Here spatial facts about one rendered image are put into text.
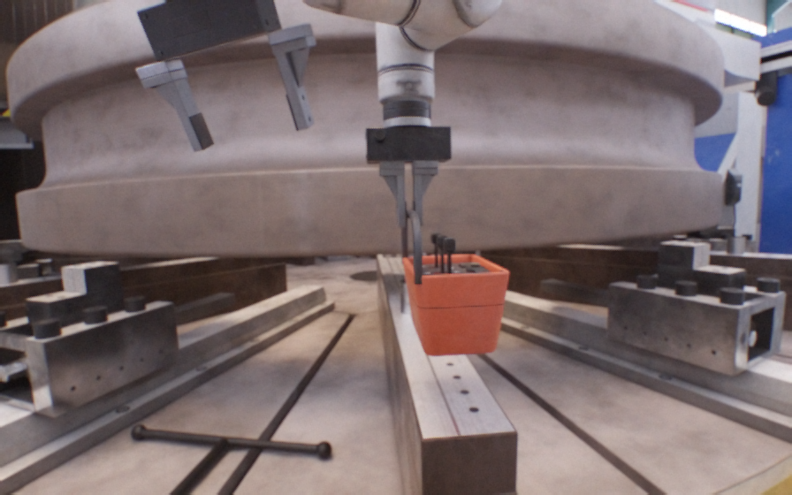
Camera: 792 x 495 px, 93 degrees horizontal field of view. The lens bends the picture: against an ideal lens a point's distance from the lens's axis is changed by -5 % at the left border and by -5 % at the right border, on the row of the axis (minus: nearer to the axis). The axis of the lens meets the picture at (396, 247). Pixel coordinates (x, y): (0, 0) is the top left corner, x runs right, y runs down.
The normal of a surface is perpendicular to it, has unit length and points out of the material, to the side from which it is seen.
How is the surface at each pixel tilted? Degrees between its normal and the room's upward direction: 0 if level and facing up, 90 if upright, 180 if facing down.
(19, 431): 72
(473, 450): 90
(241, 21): 114
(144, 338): 90
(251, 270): 90
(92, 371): 90
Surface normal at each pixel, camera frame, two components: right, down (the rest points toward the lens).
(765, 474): 0.34, 0.10
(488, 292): 0.08, 0.23
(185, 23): -0.11, 0.50
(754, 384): -0.85, -0.24
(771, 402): -0.89, 0.07
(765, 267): -0.65, 0.11
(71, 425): 0.95, 0.01
